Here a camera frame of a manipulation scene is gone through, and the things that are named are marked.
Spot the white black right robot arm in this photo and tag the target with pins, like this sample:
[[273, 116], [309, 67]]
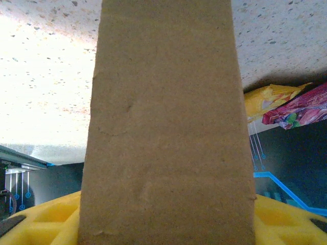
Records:
[[3, 201]]

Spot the brown cardboard box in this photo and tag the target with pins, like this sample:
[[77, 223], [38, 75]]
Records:
[[166, 127]]

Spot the blue edged aluminium side rail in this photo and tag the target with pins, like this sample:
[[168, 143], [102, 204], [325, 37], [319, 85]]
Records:
[[25, 159]]

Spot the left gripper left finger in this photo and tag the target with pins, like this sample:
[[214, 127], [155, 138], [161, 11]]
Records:
[[38, 229]]

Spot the purple snack bag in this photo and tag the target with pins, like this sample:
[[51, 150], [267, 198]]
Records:
[[304, 112]]

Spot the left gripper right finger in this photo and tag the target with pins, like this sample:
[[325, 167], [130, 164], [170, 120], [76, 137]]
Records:
[[288, 229]]

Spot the yellow snack bag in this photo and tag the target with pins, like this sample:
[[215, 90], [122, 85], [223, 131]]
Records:
[[260, 102]]

